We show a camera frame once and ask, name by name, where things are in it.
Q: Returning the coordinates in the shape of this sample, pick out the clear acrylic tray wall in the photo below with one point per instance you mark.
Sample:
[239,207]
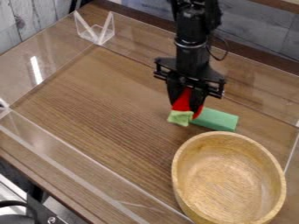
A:
[84,129]

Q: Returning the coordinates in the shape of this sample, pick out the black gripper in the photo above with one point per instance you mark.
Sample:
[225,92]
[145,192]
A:
[188,71]

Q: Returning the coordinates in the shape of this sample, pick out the wooden bowl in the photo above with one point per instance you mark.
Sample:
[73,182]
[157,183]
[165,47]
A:
[227,180]

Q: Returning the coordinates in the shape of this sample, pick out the red plush strawberry green leaf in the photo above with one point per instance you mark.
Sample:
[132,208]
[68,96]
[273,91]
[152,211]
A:
[181,113]

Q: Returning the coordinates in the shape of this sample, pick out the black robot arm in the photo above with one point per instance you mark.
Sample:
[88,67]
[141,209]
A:
[196,20]

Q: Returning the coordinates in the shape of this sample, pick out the black metal stand bracket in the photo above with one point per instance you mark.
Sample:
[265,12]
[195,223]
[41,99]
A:
[36,213]

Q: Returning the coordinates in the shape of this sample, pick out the green foam block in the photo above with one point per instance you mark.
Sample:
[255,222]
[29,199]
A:
[216,120]

